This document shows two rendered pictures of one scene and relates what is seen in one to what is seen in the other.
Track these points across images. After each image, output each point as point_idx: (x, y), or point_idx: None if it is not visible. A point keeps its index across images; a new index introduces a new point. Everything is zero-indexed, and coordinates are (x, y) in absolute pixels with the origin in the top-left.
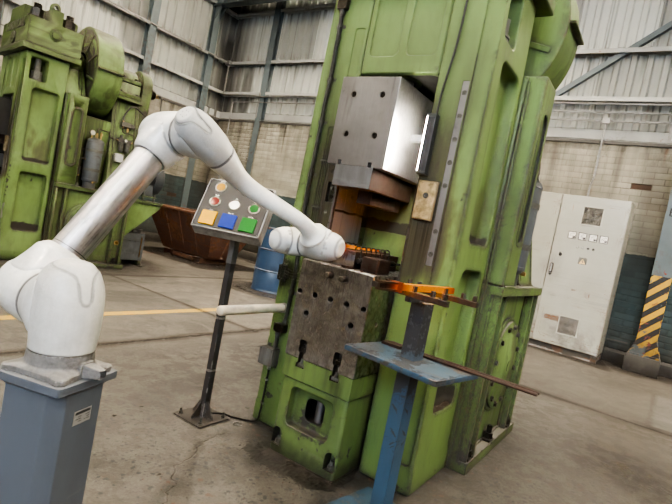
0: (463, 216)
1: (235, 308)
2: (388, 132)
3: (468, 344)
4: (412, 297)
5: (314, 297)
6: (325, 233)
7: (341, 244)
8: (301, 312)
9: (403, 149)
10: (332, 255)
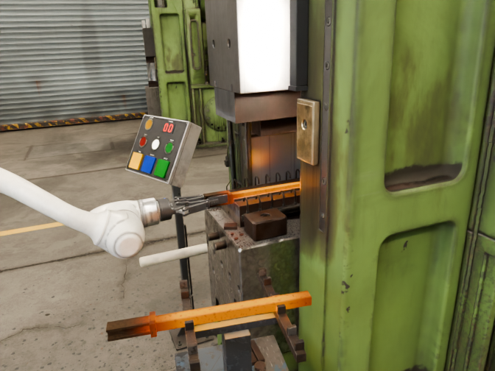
0: (349, 161)
1: (158, 258)
2: (236, 36)
3: (448, 320)
4: (185, 337)
5: (215, 255)
6: (104, 228)
7: (124, 242)
8: (211, 268)
9: (285, 48)
10: (116, 256)
